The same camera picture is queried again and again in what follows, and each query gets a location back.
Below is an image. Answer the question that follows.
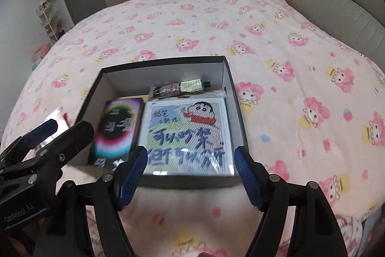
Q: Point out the white shelf rack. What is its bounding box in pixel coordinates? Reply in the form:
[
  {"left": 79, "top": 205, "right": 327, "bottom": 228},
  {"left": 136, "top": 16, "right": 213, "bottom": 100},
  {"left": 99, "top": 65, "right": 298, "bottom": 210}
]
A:
[{"left": 36, "top": 0, "right": 65, "bottom": 44}]

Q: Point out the dark snack packet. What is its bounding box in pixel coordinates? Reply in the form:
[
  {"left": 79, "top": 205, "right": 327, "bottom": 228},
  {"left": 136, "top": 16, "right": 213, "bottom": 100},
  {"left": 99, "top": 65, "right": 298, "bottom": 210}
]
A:
[{"left": 149, "top": 82, "right": 181, "bottom": 100}]

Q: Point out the purple black card box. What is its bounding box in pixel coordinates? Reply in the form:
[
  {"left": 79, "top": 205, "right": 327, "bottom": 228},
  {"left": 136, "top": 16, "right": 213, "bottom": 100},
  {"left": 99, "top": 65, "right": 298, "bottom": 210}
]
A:
[{"left": 87, "top": 97, "right": 144, "bottom": 170}]

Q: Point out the cartoon bead art picture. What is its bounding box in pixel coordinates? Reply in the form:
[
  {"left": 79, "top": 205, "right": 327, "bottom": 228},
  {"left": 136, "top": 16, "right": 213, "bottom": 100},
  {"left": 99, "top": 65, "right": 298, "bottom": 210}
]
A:
[{"left": 138, "top": 97, "right": 235, "bottom": 177}]

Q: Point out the small tube in box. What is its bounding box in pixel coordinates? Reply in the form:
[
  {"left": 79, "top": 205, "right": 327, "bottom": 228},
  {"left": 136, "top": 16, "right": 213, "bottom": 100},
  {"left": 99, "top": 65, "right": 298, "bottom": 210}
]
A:
[{"left": 180, "top": 79, "right": 211, "bottom": 93}]

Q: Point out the black storage box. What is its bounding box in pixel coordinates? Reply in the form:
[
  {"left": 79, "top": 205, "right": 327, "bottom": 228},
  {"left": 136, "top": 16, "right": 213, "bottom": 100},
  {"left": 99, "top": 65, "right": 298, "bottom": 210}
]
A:
[{"left": 71, "top": 56, "right": 247, "bottom": 189}]

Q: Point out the pink plush pile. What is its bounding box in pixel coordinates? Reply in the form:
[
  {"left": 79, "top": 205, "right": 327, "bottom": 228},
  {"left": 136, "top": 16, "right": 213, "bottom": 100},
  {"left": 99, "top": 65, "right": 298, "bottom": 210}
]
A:
[{"left": 31, "top": 42, "right": 51, "bottom": 69}]

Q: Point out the pink cartoon print blanket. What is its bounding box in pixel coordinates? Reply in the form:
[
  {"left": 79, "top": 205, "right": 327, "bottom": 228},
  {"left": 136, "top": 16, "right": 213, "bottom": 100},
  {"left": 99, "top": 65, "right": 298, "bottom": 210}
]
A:
[{"left": 1, "top": 0, "right": 384, "bottom": 256}]

